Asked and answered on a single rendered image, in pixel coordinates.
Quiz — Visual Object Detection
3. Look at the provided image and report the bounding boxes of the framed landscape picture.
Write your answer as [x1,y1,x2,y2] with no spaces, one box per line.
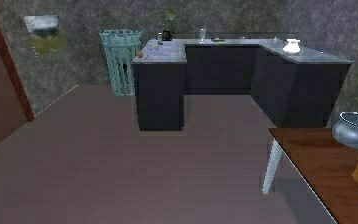
[23,14,65,57]

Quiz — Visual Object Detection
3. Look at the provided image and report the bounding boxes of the dark kitchen counter unit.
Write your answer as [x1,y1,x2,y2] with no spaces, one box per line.
[131,37,354,132]

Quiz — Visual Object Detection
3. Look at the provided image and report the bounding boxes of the green house plant black pot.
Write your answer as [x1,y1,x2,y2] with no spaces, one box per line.
[158,8,178,42]

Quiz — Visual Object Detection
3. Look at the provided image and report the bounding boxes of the brown room door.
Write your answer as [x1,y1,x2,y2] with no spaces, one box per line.
[0,0,36,153]

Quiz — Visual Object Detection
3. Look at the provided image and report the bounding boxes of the grey metal bowl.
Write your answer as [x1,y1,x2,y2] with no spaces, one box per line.
[331,111,358,150]

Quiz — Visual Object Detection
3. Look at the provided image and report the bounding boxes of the teal slatted bin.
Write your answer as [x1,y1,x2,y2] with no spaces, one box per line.
[98,29,143,98]

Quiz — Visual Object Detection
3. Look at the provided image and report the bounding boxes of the brown wooden table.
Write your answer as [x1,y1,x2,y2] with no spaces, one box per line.
[261,127,358,224]

